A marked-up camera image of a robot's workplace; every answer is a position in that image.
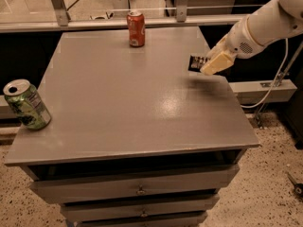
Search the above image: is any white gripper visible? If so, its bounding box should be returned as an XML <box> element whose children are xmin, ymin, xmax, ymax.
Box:
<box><xmin>201</xmin><ymin>17</ymin><xmax>265</xmax><ymax>76</ymax></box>

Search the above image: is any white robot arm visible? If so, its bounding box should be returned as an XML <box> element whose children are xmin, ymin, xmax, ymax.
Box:
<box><xmin>201</xmin><ymin>0</ymin><xmax>303</xmax><ymax>75</ymax></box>

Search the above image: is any red coke can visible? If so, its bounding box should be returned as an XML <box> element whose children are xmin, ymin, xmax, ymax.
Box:
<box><xmin>127</xmin><ymin>10</ymin><xmax>145</xmax><ymax>47</ymax></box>

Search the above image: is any green soda can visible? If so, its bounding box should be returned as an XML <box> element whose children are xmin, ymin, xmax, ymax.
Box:
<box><xmin>3</xmin><ymin>79</ymin><xmax>51</xmax><ymax>131</ymax></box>

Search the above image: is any grey drawer cabinet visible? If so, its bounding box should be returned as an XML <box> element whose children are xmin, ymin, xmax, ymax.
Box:
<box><xmin>4</xmin><ymin>26</ymin><xmax>261</xmax><ymax>227</ymax></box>

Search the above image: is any top grey drawer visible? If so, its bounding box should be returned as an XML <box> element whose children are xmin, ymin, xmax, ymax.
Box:
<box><xmin>30</xmin><ymin>165</ymin><xmax>240</xmax><ymax>203</ymax></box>

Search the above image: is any grey drawer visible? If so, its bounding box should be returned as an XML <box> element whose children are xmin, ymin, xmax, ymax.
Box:
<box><xmin>77</xmin><ymin>211</ymin><xmax>207</xmax><ymax>227</ymax></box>
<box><xmin>61</xmin><ymin>194</ymin><xmax>219</xmax><ymax>221</ymax></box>
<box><xmin>30</xmin><ymin>165</ymin><xmax>240</xmax><ymax>203</ymax></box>

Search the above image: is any middle grey drawer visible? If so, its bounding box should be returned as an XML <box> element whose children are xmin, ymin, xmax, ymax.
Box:
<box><xmin>61</xmin><ymin>194</ymin><xmax>219</xmax><ymax>221</ymax></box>

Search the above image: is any black tool on floor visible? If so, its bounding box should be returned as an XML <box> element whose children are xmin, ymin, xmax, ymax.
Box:
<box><xmin>287</xmin><ymin>172</ymin><xmax>303</xmax><ymax>198</ymax></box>

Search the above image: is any metal window railing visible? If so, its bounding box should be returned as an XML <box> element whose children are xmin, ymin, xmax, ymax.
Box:
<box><xmin>0</xmin><ymin>0</ymin><xmax>270</xmax><ymax>33</ymax></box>

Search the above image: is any bottom grey drawer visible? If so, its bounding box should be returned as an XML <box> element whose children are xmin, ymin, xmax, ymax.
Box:
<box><xmin>77</xmin><ymin>211</ymin><xmax>207</xmax><ymax>227</ymax></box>

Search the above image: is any white cable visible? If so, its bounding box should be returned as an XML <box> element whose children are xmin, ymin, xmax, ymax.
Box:
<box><xmin>240</xmin><ymin>37</ymin><xmax>290</xmax><ymax>110</ymax></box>

